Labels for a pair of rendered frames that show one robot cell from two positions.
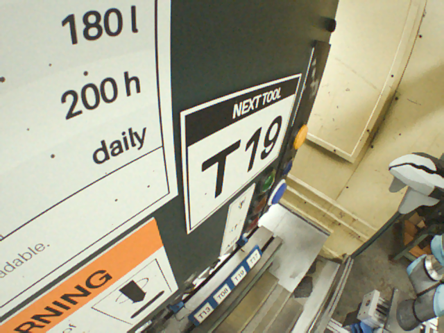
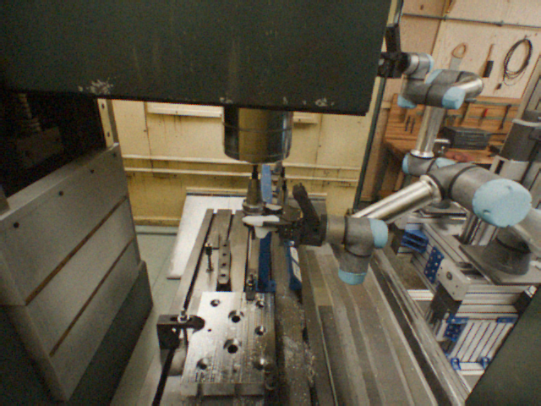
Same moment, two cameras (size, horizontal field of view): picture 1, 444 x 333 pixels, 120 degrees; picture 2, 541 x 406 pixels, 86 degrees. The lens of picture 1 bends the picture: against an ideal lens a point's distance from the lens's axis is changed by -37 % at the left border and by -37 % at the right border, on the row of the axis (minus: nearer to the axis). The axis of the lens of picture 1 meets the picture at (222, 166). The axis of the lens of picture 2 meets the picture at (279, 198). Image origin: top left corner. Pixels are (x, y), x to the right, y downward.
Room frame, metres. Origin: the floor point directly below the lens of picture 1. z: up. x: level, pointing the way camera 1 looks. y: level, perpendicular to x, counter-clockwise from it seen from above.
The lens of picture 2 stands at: (-0.48, 0.66, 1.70)
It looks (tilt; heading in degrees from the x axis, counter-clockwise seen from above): 27 degrees down; 318
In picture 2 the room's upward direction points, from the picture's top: 5 degrees clockwise
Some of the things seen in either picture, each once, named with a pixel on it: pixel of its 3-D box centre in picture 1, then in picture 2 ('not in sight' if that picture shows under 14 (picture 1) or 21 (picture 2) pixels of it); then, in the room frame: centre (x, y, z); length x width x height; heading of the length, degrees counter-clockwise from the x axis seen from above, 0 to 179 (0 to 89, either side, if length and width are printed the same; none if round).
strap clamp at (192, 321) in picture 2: not in sight; (182, 327); (0.11, 0.47, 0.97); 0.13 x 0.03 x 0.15; 53
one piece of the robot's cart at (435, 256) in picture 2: not in sight; (432, 265); (-0.13, -0.70, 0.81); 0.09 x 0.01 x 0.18; 144
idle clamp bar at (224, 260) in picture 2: not in sight; (224, 266); (0.32, 0.22, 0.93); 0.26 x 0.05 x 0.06; 148
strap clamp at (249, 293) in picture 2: not in sight; (250, 288); (0.12, 0.23, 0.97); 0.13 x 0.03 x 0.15; 143
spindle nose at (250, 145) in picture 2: not in sight; (257, 127); (0.05, 0.27, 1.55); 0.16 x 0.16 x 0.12
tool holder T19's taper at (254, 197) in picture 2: not in sight; (254, 189); (0.05, 0.28, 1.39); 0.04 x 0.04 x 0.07
